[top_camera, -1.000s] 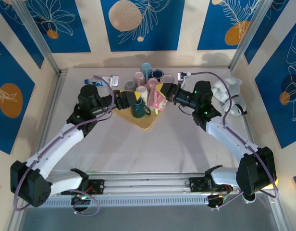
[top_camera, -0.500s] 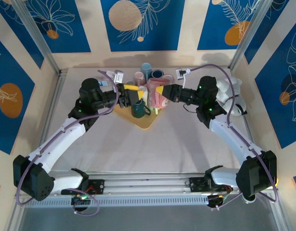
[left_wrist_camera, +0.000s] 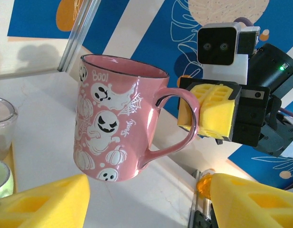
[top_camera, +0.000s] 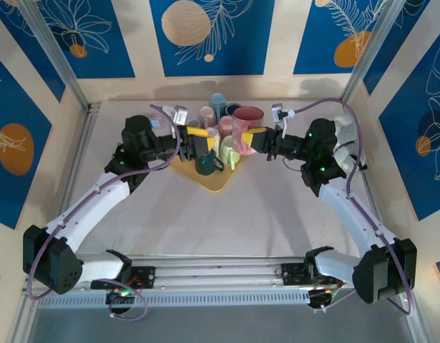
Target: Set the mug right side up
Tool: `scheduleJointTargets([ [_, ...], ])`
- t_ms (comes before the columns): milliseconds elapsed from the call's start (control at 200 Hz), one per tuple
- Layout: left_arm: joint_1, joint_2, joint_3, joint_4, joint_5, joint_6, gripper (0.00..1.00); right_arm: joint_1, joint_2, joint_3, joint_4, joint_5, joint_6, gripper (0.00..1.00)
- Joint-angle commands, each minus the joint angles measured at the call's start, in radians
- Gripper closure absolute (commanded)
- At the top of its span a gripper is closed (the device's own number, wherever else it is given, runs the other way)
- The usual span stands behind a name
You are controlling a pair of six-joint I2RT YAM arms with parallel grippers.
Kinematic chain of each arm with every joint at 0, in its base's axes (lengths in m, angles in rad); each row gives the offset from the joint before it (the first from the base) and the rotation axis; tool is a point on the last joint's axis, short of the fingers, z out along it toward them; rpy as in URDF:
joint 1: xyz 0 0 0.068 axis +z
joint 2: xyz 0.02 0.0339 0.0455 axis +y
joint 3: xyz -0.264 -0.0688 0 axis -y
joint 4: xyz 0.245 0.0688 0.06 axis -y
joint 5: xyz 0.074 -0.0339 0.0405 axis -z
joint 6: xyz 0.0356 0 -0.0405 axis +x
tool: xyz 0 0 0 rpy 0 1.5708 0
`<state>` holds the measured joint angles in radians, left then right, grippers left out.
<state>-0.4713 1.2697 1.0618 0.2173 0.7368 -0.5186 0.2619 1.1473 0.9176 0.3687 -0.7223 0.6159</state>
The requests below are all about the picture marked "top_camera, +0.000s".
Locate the pale pink mug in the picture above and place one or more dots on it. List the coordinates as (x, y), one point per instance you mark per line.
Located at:
(206, 113)

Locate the pink mug maroon inside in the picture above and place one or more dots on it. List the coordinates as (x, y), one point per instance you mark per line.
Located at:
(246, 116)

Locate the dark green mug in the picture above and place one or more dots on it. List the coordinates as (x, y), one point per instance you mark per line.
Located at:
(205, 166)

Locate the light green mug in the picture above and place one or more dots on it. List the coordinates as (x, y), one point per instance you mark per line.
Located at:
(228, 150)

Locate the light blue mug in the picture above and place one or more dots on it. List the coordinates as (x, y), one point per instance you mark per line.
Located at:
(217, 103)

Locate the navy blue mug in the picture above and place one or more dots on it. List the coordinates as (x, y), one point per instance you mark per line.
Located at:
(233, 107)

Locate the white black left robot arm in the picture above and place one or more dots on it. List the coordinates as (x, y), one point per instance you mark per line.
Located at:
(98, 200)

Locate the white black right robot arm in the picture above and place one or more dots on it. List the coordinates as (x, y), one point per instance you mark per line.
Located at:
(345, 214)

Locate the clear bottle blue cap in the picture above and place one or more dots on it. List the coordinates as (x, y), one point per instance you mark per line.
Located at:
(155, 122)

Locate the white plush dog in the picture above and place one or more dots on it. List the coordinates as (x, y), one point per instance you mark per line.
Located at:
(348, 132)

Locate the yellow tray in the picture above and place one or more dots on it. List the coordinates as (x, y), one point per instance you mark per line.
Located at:
(213, 182)

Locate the white table cloth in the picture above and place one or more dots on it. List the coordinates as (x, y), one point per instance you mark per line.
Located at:
(205, 228)

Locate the right controller board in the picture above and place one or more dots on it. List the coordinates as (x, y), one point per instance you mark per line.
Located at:
(318, 300)

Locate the controller board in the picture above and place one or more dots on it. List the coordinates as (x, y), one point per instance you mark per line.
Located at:
(116, 298)
(318, 300)

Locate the left controller board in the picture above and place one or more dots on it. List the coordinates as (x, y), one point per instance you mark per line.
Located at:
(116, 298)

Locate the aluminium side rail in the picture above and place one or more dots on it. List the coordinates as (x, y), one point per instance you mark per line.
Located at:
(79, 150)
(423, 327)

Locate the aluminium frame post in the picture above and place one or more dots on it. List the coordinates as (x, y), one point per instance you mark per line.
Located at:
(375, 46)
(51, 46)

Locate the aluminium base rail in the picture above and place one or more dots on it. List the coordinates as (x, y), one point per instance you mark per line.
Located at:
(220, 273)

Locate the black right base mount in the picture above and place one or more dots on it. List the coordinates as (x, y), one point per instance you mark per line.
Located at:
(291, 275)

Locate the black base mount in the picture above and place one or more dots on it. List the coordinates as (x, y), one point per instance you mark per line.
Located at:
(291, 275)
(146, 277)

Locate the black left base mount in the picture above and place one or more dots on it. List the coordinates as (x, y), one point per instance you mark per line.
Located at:
(146, 277)

